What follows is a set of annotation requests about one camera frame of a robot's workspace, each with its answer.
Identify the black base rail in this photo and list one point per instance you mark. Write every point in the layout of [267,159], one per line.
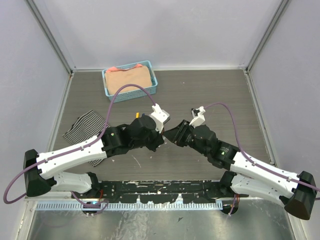
[158,192]

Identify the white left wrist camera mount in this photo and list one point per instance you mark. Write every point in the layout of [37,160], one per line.
[160,117]

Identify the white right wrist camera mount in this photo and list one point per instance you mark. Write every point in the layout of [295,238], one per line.
[198,116]

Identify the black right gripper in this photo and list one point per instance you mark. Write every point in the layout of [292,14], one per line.
[176,135]

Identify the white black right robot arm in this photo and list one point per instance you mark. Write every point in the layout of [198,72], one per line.
[246,175]

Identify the slotted cable duct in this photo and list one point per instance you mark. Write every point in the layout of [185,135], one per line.
[179,205]

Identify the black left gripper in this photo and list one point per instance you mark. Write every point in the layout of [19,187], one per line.
[159,140]

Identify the black white striped cloth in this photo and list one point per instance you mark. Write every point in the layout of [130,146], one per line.
[85,127]

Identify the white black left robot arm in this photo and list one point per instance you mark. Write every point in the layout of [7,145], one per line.
[50,172]

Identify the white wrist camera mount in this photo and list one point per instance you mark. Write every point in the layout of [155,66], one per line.
[160,117]
[198,116]

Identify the peach folded cloth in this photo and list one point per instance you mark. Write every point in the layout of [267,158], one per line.
[115,77]

